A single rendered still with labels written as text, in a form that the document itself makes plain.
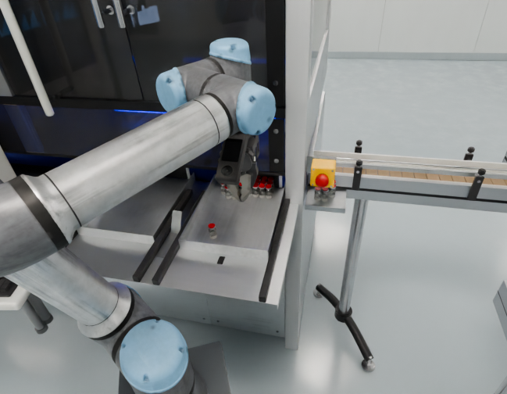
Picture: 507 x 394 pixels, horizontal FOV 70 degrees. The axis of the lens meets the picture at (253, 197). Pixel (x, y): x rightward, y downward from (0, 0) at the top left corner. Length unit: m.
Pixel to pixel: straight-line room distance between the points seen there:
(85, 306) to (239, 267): 0.43
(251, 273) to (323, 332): 1.00
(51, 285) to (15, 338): 1.66
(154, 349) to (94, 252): 0.51
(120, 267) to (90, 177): 0.65
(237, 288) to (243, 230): 0.22
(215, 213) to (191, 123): 0.69
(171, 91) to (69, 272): 0.34
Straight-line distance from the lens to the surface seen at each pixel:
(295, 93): 1.01
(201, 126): 0.51
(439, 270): 2.34
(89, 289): 0.71
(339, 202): 1.22
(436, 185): 1.29
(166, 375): 0.72
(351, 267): 1.59
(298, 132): 1.06
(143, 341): 0.74
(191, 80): 0.64
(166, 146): 0.49
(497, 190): 1.35
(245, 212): 1.17
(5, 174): 1.57
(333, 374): 1.84
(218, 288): 0.96
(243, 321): 1.77
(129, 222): 1.22
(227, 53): 0.70
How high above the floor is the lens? 1.62
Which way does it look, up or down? 37 degrees down
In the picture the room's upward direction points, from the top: 4 degrees counter-clockwise
